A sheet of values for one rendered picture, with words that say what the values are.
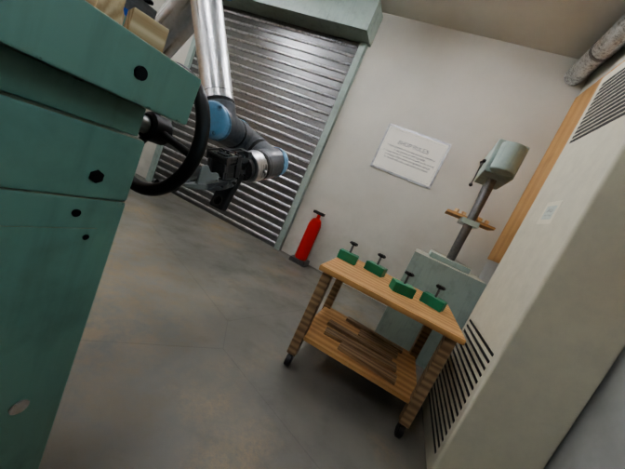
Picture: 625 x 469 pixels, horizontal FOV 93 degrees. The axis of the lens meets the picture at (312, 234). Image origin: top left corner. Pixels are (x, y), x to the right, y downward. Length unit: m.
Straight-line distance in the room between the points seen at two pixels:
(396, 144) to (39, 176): 3.01
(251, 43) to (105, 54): 3.80
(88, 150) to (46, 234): 0.11
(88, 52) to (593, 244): 1.31
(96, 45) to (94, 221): 0.22
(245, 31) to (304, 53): 0.84
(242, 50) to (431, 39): 2.09
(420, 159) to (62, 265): 2.99
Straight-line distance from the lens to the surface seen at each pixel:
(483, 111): 3.37
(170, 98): 0.41
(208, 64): 0.94
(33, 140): 0.42
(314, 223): 3.12
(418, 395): 1.46
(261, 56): 4.00
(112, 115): 0.47
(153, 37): 0.45
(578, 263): 1.29
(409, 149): 3.21
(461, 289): 2.20
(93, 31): 0.36
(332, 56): 3.68
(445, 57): 3.54
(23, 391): 0.60
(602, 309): 1.34
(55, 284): 0.50
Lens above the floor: 0.84
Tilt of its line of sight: 9 degrees down
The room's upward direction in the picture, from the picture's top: 24 degrees clockwise
